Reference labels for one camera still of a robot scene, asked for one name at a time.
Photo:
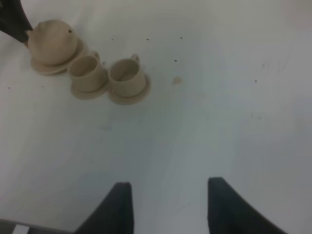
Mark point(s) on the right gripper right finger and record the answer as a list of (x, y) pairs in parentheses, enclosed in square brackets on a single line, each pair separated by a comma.
[(229, 213)]

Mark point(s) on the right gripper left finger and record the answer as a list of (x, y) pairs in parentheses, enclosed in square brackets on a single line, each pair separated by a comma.
[(114, 215)]

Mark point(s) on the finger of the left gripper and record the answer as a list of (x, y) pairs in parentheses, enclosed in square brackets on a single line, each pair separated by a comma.
[(13, 20)]

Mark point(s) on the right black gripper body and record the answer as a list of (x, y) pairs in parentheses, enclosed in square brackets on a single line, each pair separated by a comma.
[(11, 227)]

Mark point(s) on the beige teapot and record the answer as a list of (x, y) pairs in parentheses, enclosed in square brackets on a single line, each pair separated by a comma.
[(52, 42)]

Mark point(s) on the beige teapot saucer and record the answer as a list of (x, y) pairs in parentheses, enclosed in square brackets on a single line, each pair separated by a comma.
[(48, 70)]

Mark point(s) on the left beige teacup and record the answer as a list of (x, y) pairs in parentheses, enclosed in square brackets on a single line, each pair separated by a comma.
[(86, 73)]

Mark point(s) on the beige teacup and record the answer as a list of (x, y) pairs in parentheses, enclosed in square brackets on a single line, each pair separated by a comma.
[(86, 73), (127, 77)]

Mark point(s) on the left teacup saucer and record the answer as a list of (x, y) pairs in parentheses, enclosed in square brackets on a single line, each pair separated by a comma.
[(85, 93)]

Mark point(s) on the teacup saucer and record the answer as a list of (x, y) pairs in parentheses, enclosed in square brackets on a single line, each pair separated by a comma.
[(85, 93), (131, 100)]

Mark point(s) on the right teacup saucer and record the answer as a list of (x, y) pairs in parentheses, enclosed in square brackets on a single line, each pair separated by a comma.
[(131, 100)]

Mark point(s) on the right beige teacup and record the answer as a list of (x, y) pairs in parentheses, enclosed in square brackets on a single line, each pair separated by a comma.
[(127, 77)]

